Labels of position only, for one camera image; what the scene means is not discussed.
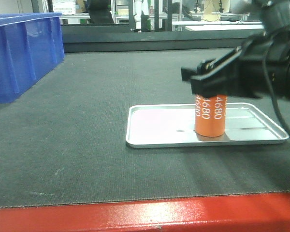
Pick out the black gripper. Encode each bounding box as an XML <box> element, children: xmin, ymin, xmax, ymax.
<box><xmin>181</xmin><ymin>31</ymin><xmax>290</xmax><ymax>100</ymax></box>

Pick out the orange cylindrical capacitor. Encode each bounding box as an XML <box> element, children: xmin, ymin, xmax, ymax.
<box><xmin>194</xmin><ymin>95</ymin><xmax>227</xmax><ymax>137</ymax></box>

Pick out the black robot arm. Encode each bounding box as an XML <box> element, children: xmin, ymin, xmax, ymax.
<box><xmin>181</xmin><ymin>0</ymin><xmax>290</xmax><ymax>100</ymax></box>

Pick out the black conveyor belt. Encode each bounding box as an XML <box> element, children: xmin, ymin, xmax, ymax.
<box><xmin>0</xmin><ymin>49</ymin><xmax>290</xmax><ymax>208</ymax></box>

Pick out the blue plastic bin on conveyor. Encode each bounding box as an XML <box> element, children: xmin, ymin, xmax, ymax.
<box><xmin>0</xmin><ymin>13</ymin><xmax>64</xmax><ymax>103</ymax></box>

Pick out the silver metal tray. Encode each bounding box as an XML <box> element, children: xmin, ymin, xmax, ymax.
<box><xmin>126</xmin><ymin>102</ymin><xmax>289</xmax><ymax>148</ymax></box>

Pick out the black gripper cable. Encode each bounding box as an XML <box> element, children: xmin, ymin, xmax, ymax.
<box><xmin>261</xmin><ymin>31</ymin><xmax>290</xmax><ymax>150</ymax></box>

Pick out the red conveyor frame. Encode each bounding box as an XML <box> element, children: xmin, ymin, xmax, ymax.
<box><xmin>0</xmin><ymin>193</ymin><xmax>290</xmax><ymax>232</ymax></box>

